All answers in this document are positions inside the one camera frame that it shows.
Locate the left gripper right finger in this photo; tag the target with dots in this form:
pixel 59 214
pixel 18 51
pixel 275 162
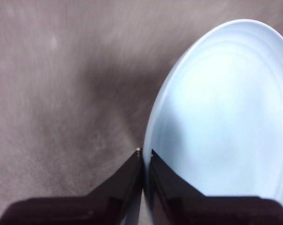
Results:
pixel 190 208

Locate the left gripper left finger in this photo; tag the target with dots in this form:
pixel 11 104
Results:
pixel 103 208

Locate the blue round plate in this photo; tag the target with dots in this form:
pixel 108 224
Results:
pixel 225 105

